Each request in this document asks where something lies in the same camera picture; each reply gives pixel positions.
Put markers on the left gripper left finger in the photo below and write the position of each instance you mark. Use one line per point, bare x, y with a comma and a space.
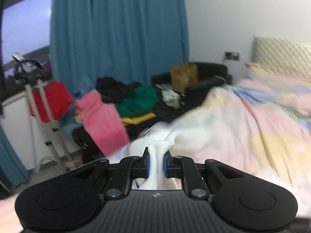
120, 176

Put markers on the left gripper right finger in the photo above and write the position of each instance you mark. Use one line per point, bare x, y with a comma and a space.
190, 173

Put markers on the white sweatpants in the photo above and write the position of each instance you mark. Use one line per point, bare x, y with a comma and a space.
158, 140

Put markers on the pink garment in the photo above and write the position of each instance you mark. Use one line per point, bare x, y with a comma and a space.
102, 122

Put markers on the yellow garment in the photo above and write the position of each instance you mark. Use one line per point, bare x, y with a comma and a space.
138, 119

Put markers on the green garment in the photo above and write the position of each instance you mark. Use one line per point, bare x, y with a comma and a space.
142, 100

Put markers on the black garment pile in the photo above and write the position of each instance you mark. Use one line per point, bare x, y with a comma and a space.
113, 91

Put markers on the pastel duvet bedding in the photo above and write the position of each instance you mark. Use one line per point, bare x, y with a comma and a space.
260, 125

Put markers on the red garment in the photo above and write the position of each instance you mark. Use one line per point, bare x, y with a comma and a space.
58, 98

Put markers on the brown paper bag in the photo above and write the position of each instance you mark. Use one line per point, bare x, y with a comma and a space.
183, 75

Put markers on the black armchair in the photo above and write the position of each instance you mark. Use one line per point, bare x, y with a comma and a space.
209, 75

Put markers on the blue curtain left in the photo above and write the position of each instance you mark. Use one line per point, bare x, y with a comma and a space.
13, 172

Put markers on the blue curtain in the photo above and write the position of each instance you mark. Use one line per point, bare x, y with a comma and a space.
129, 40
13, 172

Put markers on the blue curtain right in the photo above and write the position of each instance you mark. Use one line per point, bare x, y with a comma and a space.
129, 40

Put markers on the cream quilted headboard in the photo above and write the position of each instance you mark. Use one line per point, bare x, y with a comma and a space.
284, 57

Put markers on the dark framed window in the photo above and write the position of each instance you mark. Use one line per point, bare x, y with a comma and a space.
25, 29

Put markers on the wall power socket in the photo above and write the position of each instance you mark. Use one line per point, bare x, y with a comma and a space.
234, 56

